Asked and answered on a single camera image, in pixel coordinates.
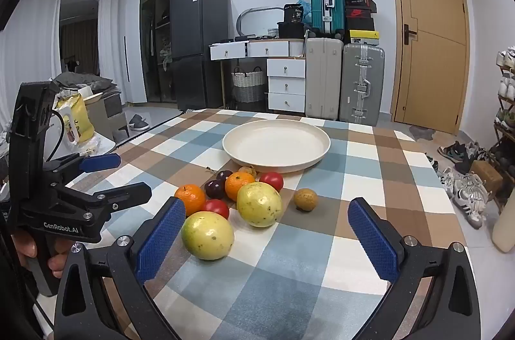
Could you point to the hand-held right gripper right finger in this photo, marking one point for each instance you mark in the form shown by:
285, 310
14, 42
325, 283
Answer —
374, 239

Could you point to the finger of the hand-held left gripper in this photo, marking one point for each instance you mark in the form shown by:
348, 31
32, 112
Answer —
100, 162
120, 195

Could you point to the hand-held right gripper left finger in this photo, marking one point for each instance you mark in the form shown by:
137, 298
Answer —
161, 239

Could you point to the orange mandarin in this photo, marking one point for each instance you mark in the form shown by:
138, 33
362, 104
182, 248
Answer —
190, 198
239, 185

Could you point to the red cherry tomato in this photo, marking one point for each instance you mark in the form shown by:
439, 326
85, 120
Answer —
271, 180
217, 208

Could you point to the dark plum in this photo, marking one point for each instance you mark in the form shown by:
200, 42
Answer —
214, 188

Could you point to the brown longan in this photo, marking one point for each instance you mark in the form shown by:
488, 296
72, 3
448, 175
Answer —
246, 170
305, 199

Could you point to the dark red cherry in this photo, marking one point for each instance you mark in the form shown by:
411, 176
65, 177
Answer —
223, 175

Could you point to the cream round plate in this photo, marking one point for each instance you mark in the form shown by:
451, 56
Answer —
277, 143

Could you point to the person's left hand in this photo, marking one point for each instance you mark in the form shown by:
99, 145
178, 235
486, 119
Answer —
56, 263

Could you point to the open cardboard box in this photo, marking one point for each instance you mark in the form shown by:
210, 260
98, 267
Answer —
108, 115

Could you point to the yellow printed bag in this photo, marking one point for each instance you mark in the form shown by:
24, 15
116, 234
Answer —
74, 119

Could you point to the grey slipper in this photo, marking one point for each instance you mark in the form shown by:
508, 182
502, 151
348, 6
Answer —
136, 119
141, 125

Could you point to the checked tablecloth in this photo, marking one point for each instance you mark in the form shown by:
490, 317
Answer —
314, 255

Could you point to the grey cloth pile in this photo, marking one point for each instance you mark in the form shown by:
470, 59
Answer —
84, 80

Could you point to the group of assorted shoes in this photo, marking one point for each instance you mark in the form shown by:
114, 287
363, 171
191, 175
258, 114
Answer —
466, 191

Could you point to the grey door mat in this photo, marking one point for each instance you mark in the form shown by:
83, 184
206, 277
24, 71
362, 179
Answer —
420, 131

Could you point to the white wardrobe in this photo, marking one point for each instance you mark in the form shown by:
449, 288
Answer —
134, 42

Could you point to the small brown cardboard box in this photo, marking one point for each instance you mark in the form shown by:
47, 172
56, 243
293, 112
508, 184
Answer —
487, 173

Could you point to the dark glass cabinet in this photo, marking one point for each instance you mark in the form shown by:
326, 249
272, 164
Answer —
157, 42

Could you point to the black refrigerator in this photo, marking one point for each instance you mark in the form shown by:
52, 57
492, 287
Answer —
197, 42

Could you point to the silver suitcase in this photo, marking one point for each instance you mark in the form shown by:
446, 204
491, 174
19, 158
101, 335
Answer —
362, 82

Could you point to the woven laundry basket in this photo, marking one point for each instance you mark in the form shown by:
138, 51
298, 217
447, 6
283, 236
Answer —
248, 84

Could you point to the wooden shoe rack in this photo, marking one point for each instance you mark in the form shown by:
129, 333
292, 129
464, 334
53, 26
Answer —
498, 127

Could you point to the beige suitcase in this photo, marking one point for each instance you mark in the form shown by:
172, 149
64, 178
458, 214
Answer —
324, 78

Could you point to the white desk with drawers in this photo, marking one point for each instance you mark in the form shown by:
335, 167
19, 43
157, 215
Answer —
285, 82

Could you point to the yellow shoe box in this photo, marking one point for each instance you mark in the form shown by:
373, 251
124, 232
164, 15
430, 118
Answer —
364, 37

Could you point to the wooden door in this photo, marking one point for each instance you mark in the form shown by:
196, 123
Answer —
430, 42

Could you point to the oval silver mirror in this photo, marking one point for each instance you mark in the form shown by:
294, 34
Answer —
245, 14

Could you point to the plain black shoe box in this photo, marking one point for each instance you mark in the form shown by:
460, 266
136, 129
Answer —
361, 24

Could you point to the white ribbed container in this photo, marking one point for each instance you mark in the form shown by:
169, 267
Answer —
273, 32

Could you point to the black fabric box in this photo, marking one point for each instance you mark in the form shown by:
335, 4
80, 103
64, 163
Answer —
290, 30

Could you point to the red and black shoe box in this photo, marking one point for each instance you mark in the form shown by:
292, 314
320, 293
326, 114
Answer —
361, 13

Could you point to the thin black shoe box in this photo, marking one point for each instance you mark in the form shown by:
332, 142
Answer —
360, 2

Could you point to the black printed pouch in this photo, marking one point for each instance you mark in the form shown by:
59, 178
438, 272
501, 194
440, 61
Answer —
293, 13

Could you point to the blue plastic bag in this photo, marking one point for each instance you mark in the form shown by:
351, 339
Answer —
305, 8

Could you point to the teal suitcase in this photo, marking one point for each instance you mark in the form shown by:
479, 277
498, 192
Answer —
326, 2

